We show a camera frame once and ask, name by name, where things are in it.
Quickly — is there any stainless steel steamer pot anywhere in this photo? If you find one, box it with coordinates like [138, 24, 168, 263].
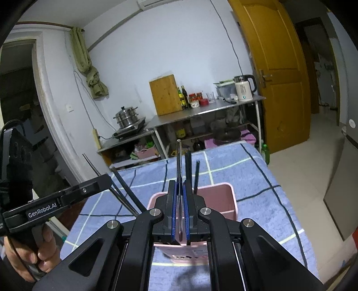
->
[113, 107, 139, 128]

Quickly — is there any pink plastic utensil holder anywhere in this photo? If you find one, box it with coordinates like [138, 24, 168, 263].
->
[154, 182, 239, 265]

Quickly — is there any grey refrigerator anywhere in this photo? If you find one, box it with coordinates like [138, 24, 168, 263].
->
[323, 12, 357, 240]

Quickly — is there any black wok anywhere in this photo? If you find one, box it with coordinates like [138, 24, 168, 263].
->
[214, 128, 241, 144]

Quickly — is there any blue checked tablecloth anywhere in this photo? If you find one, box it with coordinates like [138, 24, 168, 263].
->
[59, 141, 320, 291]

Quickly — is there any green capped bottle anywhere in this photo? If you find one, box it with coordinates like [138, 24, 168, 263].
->
[261, 144, 270, 165]

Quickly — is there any clear storage box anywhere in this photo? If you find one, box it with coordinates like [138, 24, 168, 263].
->
[214, 80, 237, 101]

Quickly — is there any person's left hand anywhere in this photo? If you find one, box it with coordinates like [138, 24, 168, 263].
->
[4, 225, 61, 283]

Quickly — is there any glass cup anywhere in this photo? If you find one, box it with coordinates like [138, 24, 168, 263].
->
[206, 92, 215, 104]

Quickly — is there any bamboo cutting board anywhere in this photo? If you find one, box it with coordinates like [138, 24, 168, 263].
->
[149, 75, 183, 116]

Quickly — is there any dark oil bottle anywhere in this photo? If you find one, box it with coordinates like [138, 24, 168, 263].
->
[181, 86, 191, 109]

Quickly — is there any pink small basket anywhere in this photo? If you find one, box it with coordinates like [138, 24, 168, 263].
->
[135, 146, 159, 159]

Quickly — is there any green hanging cloth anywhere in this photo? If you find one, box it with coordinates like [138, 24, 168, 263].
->
[70, 27, 109, 99]

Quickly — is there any silver metal chopstick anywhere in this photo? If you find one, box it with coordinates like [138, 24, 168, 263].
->
[177, 139, 183, 242]
[82, 153, 141, 217]

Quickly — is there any red lidded jar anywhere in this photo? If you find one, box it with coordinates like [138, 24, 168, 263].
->
[189, 93, 200, 109]

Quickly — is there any black induction cooker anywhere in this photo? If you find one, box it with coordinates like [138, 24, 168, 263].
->
[112, 117, 146, 139]

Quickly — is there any yellow power strip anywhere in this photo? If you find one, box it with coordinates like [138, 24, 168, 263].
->
[92, 128, 101, 150]

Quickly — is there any wooden door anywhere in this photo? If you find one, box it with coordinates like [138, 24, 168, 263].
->
[229, 1, 311, 153]

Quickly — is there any white electric kettle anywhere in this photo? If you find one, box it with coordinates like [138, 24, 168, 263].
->
[234, 75, 257, 101]

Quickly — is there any white air conditioner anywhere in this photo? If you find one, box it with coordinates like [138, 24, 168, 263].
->
[137, 0, 176, 11]

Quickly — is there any metal kitchen shelf table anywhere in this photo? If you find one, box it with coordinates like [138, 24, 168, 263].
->
[146, 94, 267, 157]

